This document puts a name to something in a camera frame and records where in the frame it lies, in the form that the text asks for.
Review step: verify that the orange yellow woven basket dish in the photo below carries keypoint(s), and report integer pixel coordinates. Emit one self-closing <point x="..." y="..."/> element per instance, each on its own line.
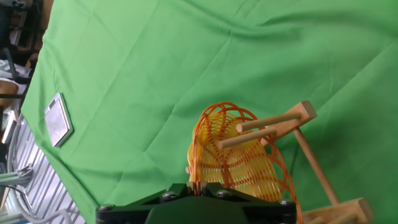
<point x="242" y="168"/>

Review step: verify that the silver digital kitchen scale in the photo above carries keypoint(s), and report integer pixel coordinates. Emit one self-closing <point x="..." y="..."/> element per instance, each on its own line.
<point x="57" y="121"/>

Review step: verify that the wooden dish rack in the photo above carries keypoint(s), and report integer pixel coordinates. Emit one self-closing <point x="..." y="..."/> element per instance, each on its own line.
<point x="295" y="119"/>

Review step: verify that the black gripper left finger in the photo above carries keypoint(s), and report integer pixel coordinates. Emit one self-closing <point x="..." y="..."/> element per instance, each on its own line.
<point x="174" y="191"/>

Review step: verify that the aluminium frame rail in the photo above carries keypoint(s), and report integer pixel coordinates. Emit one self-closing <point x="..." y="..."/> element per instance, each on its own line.
<point x="18" y="175"/>

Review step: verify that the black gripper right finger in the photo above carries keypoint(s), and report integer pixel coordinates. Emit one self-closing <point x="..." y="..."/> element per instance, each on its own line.
<point x="224" y="193"/>

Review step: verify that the green cloth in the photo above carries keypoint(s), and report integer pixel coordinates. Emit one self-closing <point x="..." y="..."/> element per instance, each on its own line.
<point x="155" y="77"/>

